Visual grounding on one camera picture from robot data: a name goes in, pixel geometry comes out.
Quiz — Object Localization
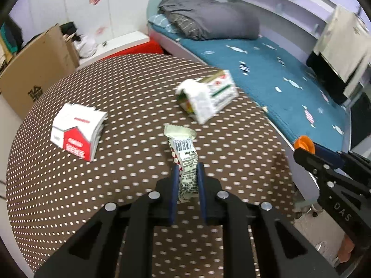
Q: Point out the white plastic bag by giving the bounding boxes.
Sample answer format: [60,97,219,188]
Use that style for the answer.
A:
[72,35,97,58]

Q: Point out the green and white medicine box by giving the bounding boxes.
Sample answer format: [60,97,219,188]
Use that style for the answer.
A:
[175,69,240,124]

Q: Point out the brown polka dot table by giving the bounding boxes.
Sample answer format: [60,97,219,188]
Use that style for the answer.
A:
[6,54,297,278]

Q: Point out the red and white carton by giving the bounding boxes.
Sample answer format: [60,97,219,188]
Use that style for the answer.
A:
[51,103,108,162]

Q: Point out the white bed shelf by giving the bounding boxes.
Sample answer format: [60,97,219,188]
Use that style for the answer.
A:
[227,0,345,55]

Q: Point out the grey rolled duvet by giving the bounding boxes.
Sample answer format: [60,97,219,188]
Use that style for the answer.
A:
[158,0,260,41]

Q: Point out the cream hanging sweater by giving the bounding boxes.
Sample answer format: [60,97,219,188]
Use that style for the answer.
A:
[313,4,371,83]

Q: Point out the brown cardboard box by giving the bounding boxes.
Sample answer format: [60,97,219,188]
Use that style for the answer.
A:
[0,23,80,119]

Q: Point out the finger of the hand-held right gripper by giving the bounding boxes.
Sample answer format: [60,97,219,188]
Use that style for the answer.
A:
[314,145,371,194]
[293,148,334,186]

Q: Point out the dark hanging clothes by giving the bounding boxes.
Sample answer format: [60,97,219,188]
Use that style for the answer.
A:
[0,20,24,55]

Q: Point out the orange plastic cap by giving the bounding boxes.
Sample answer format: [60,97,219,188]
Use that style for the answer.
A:
[293,136,315,155]

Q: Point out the black bag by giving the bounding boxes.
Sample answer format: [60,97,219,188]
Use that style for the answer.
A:
[59,22,78,37]

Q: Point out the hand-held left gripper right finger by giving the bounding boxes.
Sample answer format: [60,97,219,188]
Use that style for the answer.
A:
[196,162,339,278]

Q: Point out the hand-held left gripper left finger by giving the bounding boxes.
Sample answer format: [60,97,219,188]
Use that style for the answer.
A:
[33,164,180,278]

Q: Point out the blue patterned bed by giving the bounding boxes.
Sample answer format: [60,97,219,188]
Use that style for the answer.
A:
[148,22,348,148]

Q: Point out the black hanging garment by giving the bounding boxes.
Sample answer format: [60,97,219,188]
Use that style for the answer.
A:
[307,51,352,105]

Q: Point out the blue striped pillow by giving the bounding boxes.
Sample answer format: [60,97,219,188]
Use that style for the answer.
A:
[146,14,180,35]

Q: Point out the person's right hand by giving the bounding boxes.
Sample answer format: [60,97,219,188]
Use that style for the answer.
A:
[338,234,355,262]

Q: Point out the white and green snack wrapper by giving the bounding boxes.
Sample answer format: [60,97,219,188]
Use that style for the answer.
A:
[164,124,200,203]

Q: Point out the red box with white top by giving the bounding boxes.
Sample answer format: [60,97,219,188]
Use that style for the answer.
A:
[78,32,164,64]

